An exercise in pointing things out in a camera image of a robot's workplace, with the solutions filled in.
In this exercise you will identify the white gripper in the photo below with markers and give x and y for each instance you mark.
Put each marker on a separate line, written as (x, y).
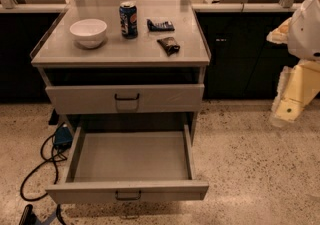
(306, 32)

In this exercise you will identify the dark chocolate rxbar wrapper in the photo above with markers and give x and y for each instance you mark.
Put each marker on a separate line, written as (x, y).
(170, 45)

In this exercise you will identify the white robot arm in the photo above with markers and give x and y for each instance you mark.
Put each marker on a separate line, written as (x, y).
(304, 32)

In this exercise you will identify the closed grey upper drawer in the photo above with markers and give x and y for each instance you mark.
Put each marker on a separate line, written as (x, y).
(107, 99)

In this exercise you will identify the open grey middle drawer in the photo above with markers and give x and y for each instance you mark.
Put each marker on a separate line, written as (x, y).
(149, 166)

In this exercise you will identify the grey drawer cabinet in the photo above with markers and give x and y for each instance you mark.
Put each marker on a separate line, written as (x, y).
(120, 61)

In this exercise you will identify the blue pepsi can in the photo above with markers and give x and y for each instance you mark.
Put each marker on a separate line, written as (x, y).
(128, 19)

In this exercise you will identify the white ceramic bowl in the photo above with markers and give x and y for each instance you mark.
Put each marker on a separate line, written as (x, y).
(89, 33)

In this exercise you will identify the blue power box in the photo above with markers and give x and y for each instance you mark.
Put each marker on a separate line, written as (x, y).
(62, 137)

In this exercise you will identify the black object floor corner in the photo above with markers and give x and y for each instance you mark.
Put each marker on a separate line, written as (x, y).
(28, 217)

